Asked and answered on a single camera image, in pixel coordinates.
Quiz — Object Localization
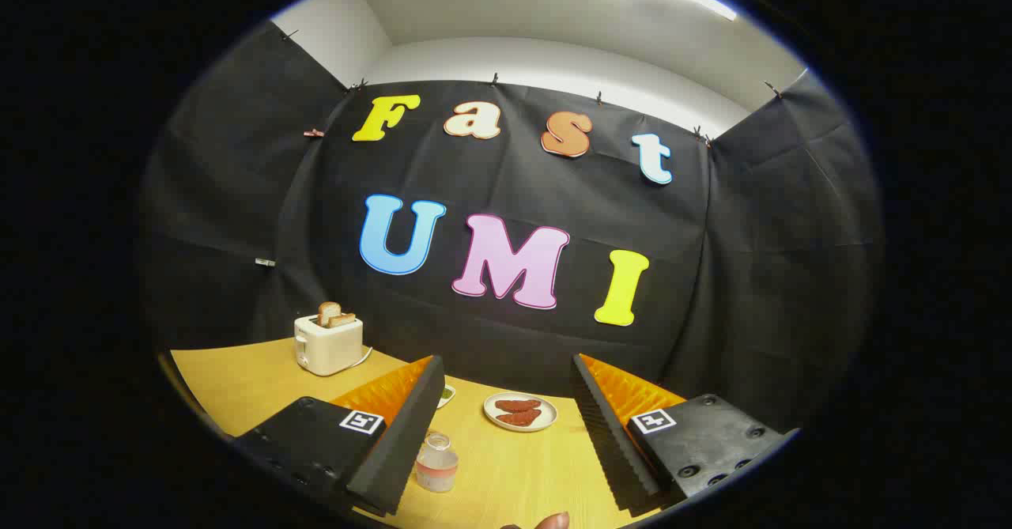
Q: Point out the cream toaster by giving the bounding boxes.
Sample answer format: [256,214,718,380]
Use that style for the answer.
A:
[294,313,364,377]

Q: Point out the clear juice bottle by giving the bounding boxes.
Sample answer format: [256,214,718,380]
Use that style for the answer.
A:
[415,432,459,493]

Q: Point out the wooden table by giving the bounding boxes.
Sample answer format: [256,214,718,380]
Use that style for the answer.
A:
[170,338,689,529]

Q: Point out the white round plate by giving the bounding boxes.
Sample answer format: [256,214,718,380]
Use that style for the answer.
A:
[483,392,559,433]

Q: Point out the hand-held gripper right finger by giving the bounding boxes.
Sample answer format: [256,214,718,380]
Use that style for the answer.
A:
[571,353,799,514]

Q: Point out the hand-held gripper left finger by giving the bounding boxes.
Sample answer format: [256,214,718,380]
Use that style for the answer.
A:
[229,355,446,516]

